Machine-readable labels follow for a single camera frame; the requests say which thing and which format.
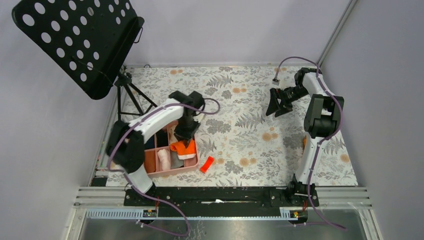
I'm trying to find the pink rolled cloth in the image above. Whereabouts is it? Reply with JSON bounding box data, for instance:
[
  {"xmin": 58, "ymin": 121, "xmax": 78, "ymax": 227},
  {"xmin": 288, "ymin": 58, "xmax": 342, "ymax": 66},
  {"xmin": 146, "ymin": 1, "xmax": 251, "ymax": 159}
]
[{"xmin": 157, "ymin": 149, "xmax": 172, "ymax": 171}]

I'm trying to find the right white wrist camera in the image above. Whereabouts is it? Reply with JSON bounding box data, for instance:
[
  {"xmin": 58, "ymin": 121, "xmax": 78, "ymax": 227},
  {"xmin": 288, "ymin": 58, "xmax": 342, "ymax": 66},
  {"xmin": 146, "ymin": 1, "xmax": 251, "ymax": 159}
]
[{"xmin": 272, "ymin": 77, "xmax": 280, "ymax": 88}]

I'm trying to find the orange underwear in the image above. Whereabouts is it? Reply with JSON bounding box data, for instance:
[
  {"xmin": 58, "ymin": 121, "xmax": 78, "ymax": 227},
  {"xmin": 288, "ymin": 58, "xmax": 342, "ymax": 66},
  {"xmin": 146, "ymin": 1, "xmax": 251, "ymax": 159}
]
[{"xmin": 169, "ymin": 140, "xmax": 197, "ymax": 160}]

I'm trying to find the grey rolled cloth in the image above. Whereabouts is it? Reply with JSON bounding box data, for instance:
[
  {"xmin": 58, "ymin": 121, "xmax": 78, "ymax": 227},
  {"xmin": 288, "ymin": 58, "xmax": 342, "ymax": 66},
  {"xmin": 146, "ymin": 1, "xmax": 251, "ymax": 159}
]
[{"xmin": 171, "ymin": 155, "xmax": 184, "ymax": 169}]

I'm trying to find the small red block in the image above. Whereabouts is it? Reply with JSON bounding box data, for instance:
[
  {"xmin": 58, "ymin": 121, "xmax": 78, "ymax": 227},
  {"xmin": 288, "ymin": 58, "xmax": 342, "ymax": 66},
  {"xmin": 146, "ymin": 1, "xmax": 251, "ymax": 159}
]
[{"xmin": 199, "ymin": 156, "xmax": 215, "ymax": 174}]

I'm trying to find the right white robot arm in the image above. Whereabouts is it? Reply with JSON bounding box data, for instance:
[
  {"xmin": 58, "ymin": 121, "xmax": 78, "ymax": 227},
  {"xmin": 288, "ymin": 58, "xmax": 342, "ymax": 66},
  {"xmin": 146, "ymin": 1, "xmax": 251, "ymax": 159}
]
[{"xmin": 265, "ymin": 67, "xmax": 345, "ymax": 206}]

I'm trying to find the floral tablecloth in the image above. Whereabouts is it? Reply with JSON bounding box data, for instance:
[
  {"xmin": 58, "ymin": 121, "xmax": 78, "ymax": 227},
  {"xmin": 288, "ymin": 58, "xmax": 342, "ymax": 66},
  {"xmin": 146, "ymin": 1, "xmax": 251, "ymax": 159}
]
[{"xmin": 105, "ymin": 65, "xmax": 359, "ymax": 188}]

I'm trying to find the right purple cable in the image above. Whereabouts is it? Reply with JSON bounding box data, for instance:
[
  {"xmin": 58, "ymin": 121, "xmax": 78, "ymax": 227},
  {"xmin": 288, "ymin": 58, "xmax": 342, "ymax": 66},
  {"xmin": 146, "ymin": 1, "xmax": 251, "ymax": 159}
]
[{"xmin": 272, "ymin": 56, "xmax": 347, "ymax": 231}]

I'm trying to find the navy rolled cloth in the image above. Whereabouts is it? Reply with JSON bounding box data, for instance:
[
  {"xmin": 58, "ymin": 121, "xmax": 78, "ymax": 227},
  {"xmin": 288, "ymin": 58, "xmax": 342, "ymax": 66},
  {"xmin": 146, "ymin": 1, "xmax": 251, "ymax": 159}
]
[{"xmin": 144, "ymin": 136, "xmax": 155, "ymax": 150}]

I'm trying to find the purple cable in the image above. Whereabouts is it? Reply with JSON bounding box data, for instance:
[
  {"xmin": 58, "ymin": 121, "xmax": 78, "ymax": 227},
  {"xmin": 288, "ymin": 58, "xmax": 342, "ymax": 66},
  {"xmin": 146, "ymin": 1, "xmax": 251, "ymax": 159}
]
[
  {"xmin": 272, "ymin": 56, "xmax": 347, "ymax": 231},
  {"xmin": 105, "ymin": 97, "xmax": 222, "ymax": 237}
]

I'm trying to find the cream rolled cloth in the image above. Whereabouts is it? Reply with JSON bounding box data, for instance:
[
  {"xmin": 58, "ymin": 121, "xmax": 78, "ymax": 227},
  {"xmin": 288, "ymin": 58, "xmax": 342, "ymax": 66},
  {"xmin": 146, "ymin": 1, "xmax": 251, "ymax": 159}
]
[{"xmin": 168, "ymin": 125, "xmax": 178, "ymax": 144}]

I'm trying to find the black perforated music stand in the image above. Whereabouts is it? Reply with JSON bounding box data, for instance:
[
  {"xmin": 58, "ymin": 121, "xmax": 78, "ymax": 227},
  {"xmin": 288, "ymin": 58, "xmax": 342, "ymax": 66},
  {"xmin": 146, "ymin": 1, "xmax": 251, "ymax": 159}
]
[{"xmin": 11, "ymin": 0, "xmax": 145, "ymax": 101}]

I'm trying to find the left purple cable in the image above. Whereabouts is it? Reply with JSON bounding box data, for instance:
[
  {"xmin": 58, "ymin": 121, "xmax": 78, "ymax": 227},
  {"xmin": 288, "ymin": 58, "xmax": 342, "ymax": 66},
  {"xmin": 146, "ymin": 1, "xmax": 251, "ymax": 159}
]
[{"xmin": 105, "ymin": 97, "xmax": 222, "ymax": 237}]

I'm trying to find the pink divided storage tray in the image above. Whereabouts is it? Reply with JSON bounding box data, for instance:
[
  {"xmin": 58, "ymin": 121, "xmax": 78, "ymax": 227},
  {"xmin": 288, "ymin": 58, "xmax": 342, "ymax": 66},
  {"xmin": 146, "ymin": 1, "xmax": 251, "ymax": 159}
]
[{"xmin": 144, "ymin": 121, "xmax": 199, "ymax": 178}]

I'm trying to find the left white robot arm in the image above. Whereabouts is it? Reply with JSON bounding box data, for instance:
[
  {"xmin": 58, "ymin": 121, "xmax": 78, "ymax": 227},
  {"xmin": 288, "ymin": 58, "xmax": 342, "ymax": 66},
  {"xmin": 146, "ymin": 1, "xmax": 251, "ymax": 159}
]
[{"xmin": 106, "ymin": 91, "xmax": 206, "ymax": 206}]

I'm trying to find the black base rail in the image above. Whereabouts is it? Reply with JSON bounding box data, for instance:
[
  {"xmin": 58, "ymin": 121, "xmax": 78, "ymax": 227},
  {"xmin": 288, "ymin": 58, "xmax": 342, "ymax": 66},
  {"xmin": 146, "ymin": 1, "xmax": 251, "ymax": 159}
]
[{"xmin": 123, "ymin": 186, "xmax": 320, "ymax": 218}]

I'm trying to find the black rolled cloth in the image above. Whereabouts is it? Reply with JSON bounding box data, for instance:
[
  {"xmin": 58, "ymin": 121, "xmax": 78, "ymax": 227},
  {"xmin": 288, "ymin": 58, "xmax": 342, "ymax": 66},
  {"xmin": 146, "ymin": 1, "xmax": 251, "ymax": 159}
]
[{"xmin": 155, "ymin": 130, "xmax": 169, "ymax": 148}]

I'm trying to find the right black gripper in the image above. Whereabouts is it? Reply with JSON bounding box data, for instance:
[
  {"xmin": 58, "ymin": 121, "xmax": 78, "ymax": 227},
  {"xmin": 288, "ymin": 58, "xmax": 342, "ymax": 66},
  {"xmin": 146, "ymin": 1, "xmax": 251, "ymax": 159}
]
[{"xmin": 265, "ymin": 85, "xmax": 309, "ymax": 119}]

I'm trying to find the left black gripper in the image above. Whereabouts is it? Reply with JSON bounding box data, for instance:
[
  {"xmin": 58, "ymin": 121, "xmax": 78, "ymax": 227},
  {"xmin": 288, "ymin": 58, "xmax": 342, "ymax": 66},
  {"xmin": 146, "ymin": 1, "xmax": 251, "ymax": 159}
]
[{"xmin": 174, "ymin": 115, "xmax": 201, "ymax": 148}]

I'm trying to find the orange rolled cloth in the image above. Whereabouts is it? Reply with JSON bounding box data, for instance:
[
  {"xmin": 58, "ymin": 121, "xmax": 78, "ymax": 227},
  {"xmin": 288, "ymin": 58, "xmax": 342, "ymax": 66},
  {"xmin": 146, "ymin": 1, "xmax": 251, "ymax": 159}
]
[{"xmin": 144, "ymin": 150, "xmax": 157, "ymax": 174}]

